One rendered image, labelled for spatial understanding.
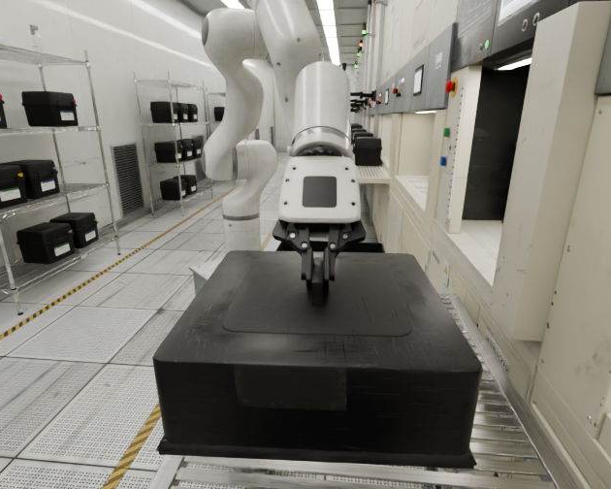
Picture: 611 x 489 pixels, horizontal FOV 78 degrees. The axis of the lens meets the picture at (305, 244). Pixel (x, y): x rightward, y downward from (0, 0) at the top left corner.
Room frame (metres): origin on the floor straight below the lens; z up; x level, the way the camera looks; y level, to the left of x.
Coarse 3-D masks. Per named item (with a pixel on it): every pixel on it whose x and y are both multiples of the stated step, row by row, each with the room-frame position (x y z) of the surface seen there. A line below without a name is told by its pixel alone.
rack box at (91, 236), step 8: (64, 216) 3.15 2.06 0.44; (72, 216) 3.15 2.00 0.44; (80, 216) 3.17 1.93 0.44; (88, 216) 3.23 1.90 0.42; (72, 224) 3.07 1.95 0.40; (80, 224) 3.10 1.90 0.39; (88, 224) 3.21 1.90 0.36; (96, 224) 3.32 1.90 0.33; (72, 232) 3.06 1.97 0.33; (80, 232) 3.08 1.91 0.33; (88, 232) 3.19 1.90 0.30; (96, 232) 3.30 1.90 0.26; (80, 240) 3.07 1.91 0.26; (88, 240) 3.17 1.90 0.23; (96, 240) 3.29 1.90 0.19
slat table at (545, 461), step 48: (480, 336) 0.78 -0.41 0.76; (480, 384) 0.61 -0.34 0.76; (480, 432) 0.49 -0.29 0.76; (528, 432) 0.49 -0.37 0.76; (192, 480) 0.41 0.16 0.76; (240, 480) 0.41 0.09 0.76; (288, 480) 0.41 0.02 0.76; (384, 480) 0.41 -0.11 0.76; (432, 480) 0.41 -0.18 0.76; (480, 480) 0.41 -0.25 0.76; (528, 480) 0.41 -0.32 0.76
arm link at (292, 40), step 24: (264, 0) 0.73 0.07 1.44; (288, 0) 0.71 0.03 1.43; (264, 24) 0.71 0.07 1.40; (288, 24) 0.67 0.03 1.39; (312, 24) 0.69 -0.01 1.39; (288, 48) 0.66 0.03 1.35; (312, 48) 0.67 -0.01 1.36; (288, 72) 0.68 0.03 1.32; (288, 96) 0.69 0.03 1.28; (288, 120) 0.69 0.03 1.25
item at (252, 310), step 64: (256, 256) 0.53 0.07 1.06; (320, 256) 0.45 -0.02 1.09; (384, 256) 0.53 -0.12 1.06; (192, 320) 0.34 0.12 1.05; (256, 320) 0.34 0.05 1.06; (320, 320) 0.34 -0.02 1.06; (384, 320) 0.34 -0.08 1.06; (448, 320) 0.34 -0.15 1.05; (192, 384) 0.27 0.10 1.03; (256, 384) 0.27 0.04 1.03; (320, 384) 0.27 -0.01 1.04; (384, 384) 0.26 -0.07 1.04; (448, 384) 0.26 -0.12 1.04; (192, 448) 0.27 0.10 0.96; (256, 448) 0.27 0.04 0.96; (320, 448) 0.27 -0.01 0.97; (384, 448) 0.26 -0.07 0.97; (448, 448) 0.26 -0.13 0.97
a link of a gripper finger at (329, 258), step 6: (342, 234) 0.44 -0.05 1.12; (348, 234) 0.44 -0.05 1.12; (342, 240) 0.44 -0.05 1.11; (348, 240) 0.44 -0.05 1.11; (342, 246) 0.44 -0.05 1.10; (324, 252) 0.42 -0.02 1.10; (330, 252) 0.43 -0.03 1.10; (336, 252) 0.43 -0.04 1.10; (324, 258) 0.41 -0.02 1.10; (330, 258) 0.42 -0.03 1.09; (324, 264) 0.41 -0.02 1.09; (330, 264) 0.41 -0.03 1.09; (324, 270) 0.40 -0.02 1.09; (330, 270) 0.41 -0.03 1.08; (324, 276) 0.40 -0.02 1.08; (330, 276) 0.41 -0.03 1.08; (324, 282) 0.40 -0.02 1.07; (324, 288) 0.41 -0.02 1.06
